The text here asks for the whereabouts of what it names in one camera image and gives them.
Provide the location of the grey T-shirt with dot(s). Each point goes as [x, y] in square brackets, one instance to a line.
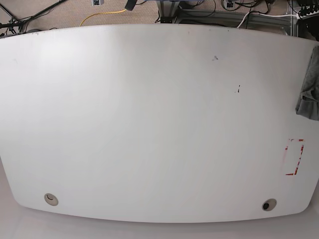
[308, 101]

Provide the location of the table cable grommet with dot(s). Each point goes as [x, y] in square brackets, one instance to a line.
[269, 205]
[51, 199]

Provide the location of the red tape rectangle marking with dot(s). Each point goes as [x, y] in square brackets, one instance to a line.
[292, 156]

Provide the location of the left table cable grommet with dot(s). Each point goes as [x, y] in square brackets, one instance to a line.
[51, 199]

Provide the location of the black tripod stand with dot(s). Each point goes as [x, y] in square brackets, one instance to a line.
[17, 26]

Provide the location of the aluminium frame stand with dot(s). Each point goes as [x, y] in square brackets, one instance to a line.
[170, 12]

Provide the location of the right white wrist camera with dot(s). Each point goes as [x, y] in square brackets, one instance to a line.
[97, 2]

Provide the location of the white power strip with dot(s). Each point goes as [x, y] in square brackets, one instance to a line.
[305, 13]

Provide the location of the right table cable grommet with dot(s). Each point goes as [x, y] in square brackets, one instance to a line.
[269, 205]

